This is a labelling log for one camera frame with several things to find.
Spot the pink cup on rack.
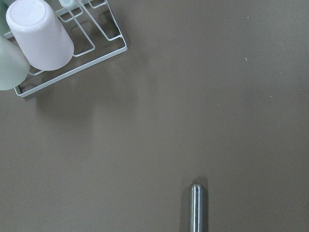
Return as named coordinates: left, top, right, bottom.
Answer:
left=6, top=0, right=74, bottom=71

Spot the pale green cup on rack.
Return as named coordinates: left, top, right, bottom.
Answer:
left=0, top=36, right=30, bottom=90

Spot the mint cup on rack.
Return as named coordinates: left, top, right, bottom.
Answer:
left=0, top=1, right=10, bottom=35

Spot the steel muddler black tip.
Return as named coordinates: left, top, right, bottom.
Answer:
left=189, top=183, right=203, bottom=232

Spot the white wire cup rack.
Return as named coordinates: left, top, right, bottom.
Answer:
left=14, top=0, right=127, bottom=97

